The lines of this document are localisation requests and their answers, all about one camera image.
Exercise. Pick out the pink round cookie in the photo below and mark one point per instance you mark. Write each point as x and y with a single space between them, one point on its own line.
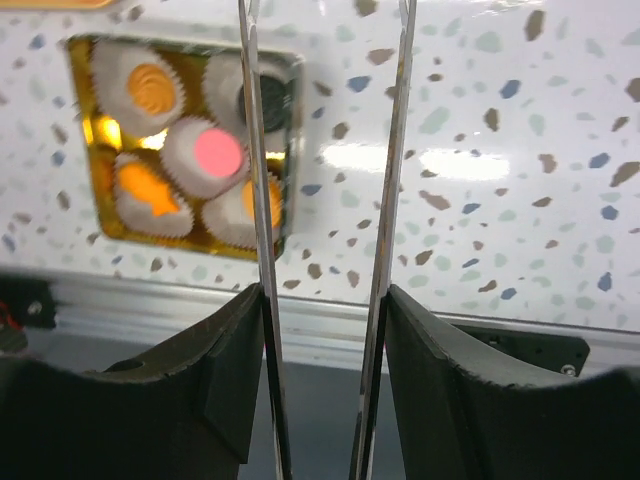
218 153

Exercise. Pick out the metal serving tongs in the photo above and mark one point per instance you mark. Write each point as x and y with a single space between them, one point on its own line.
329 116

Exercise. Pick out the aluminium frame rail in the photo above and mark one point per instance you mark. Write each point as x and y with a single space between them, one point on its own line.
313 332

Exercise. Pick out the white paper cup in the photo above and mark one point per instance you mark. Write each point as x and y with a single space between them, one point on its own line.
111 63
223 89
137 216
178 161
230 217

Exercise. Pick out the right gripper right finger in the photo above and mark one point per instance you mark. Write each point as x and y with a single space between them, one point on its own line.
468 411

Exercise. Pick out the right black mounting bracket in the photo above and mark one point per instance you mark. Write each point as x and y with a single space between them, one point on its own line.
557 352

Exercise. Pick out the left black mounting bracket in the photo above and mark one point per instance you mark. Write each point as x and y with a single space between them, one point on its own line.
26 303

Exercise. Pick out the black mounting bracket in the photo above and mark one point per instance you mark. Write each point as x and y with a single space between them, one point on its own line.
26 303
557 352

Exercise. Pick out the orange fish cookie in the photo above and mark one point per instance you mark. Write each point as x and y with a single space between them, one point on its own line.
146 187

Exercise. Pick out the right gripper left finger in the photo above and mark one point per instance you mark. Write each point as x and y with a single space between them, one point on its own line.
183 409

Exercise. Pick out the orange swirl cookie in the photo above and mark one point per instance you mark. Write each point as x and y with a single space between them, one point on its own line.
151 89

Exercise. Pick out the black sandwich cookie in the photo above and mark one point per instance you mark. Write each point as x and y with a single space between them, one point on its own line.
276 96

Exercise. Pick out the square cookie tin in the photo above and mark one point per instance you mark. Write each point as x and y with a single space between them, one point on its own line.
105 140

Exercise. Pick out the yellow plastic tray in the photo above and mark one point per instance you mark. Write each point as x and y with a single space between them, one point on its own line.
53 5

